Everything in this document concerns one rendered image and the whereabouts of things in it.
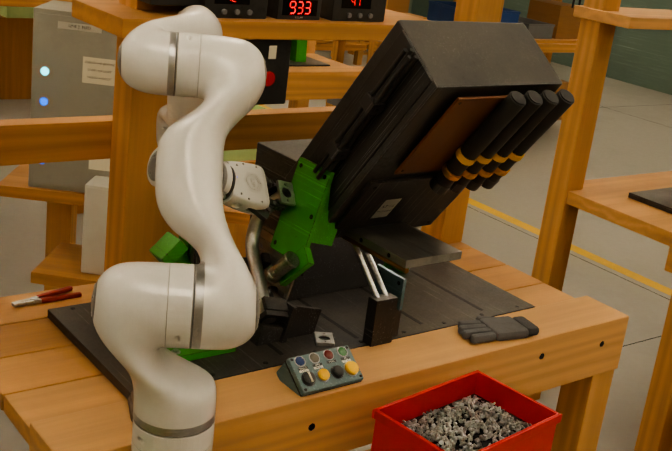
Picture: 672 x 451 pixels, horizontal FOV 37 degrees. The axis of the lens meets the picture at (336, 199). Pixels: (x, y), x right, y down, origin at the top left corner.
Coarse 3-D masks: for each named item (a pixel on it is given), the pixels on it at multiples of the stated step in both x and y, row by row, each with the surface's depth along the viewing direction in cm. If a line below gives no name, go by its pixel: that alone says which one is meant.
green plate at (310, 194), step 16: (304, 160) 215; (304, 176) 214; (304, 192) 213; (320, 192) 209; (288, 208) 216; (304, 208) 212; (320, 208) 209; (288, 224) 215; (304, 224) 212; (320, 224) 212; (272, 240) 219; (288, 240) 215; (304, 240) 211; (320, 240) 214
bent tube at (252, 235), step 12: (276, 192) 215; (288, 192) 216; (288, 204) 213; (252, 216) 220; (252, 228) 219; (252, 240) 219; (252, 252) 218; (252, 264) 217; (252, 276) 216; (264, 276) 216; (264, 288) 214
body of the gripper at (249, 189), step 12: (240, 168) 206; (252, 168) 209; (240, 180) 205; (252, 180) 207; (264, 180) 210; (240, 192) 203; (252, 192) 206; (264, 192) 208; (228, 204) 204; (240, 204) 205; (252, 204) 205; (264, 204) 207
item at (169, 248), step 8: (168, 232) 198; (160, 240) 197; (168, 240) 196; (176, 240) 195; (152, 248) 197; (160, 248) 195; (168, 248) 194; (176, 248) 194; (184, 248) 195; (160, 256) 194; (168, 256) 194; (176, 256) 195; (184, 256) 198
